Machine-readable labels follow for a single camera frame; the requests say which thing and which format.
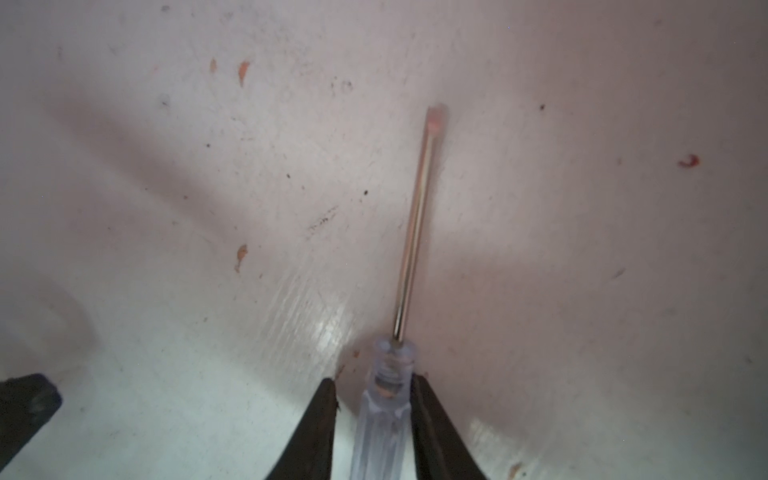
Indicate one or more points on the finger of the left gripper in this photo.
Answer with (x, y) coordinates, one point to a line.
(27, 404)

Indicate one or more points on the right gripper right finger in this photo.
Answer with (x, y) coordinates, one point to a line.
(439, 451)

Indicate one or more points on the clear handled tester screwdriver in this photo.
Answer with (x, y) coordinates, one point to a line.
(384, 420)

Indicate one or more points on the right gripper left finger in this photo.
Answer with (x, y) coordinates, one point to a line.
(308, 454)

